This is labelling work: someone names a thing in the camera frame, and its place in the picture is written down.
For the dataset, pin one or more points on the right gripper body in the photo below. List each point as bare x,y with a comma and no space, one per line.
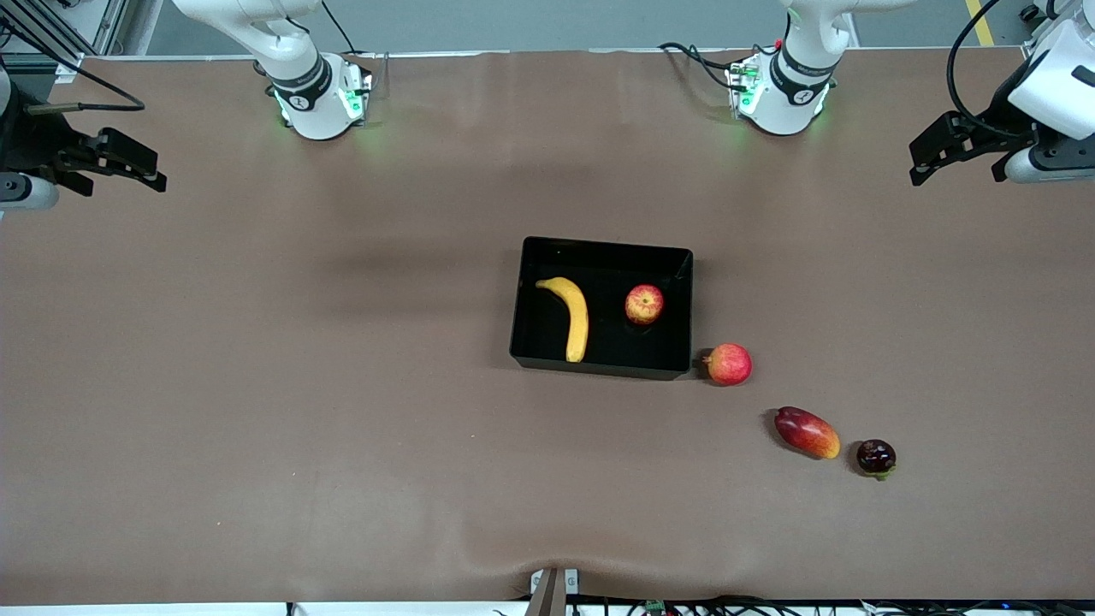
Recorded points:
30,141

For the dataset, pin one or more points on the brown table cover sheet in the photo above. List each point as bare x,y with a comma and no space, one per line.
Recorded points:
257,470

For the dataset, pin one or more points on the red round pomegranate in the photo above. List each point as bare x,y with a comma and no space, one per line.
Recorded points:
729,364

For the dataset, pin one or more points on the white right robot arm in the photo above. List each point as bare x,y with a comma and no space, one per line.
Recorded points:
299,77

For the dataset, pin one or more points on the aluminium frame with caster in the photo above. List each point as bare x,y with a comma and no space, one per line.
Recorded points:
1033,44

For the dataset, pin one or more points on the red orange mango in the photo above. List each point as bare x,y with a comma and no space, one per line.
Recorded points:
807,432

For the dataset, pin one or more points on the red yellow apple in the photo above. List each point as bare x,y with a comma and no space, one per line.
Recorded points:
644,305

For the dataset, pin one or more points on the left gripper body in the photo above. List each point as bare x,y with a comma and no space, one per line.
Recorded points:
997,125

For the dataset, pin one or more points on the grey metal table clamp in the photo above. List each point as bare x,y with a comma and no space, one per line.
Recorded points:
547,599

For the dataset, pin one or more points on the black rectangular plastic box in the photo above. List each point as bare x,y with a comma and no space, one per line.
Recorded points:
616,342

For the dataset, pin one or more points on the dark purple mangosteen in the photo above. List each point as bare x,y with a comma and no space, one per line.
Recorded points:
876,456

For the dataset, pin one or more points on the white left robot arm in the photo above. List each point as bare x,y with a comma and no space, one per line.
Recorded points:
796,85

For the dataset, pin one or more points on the yellow banana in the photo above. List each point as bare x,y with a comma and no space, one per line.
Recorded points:
578,316

